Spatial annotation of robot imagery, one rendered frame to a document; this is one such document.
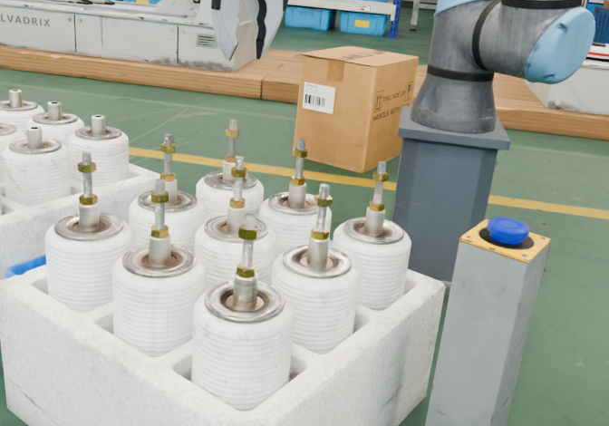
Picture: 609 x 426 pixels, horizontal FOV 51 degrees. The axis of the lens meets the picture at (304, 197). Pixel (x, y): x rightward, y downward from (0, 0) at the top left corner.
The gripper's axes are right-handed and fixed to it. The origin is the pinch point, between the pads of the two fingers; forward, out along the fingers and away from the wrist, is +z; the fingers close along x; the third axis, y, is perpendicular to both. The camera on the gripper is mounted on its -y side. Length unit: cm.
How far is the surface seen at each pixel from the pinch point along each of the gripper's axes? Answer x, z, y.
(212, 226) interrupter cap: 2.4, 21.0, 2.1
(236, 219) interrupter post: 0.7, 19.6, -0.3
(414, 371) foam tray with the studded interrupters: -18.7, 38.9, -14.0
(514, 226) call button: -15.7, 13.4, -25.5
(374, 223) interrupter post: -14.1, 19.7, -8.0
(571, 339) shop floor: -57, 46, -14
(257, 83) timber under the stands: -102, 40, 155
